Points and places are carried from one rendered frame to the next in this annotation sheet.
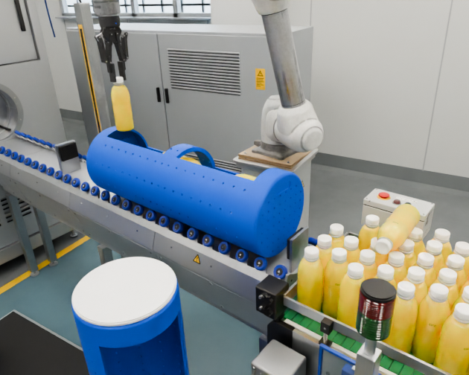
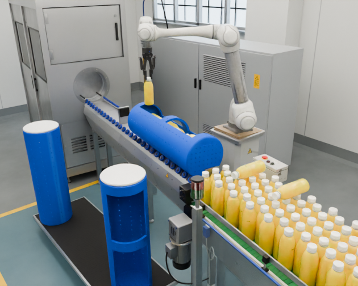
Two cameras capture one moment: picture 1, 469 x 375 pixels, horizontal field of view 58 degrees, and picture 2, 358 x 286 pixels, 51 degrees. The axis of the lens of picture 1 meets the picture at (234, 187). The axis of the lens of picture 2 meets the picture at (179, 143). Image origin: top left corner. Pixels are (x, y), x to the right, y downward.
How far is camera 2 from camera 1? 117 cm
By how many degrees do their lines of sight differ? 17
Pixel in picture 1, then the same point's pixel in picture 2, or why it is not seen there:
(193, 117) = (215, 100)
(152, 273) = (136, 171)
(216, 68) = not seen: hidden behind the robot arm
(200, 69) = (221, 70)
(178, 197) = (161, 141)
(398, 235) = (243, 171)
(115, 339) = (112, 192)
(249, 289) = not seen: hidden behind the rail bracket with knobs
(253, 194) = (189, 143)
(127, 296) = (121, 177)
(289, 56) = (237, 76)
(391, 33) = not seen: outside the picture
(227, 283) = (177, 188)
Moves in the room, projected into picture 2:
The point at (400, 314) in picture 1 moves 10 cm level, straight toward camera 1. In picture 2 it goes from (228, 204) to (216, 211)
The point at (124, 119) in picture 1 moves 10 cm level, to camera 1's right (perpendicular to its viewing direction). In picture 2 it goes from (148, 99) to (161, 100)
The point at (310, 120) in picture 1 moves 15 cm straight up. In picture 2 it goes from (246, 112) to (248, 92)
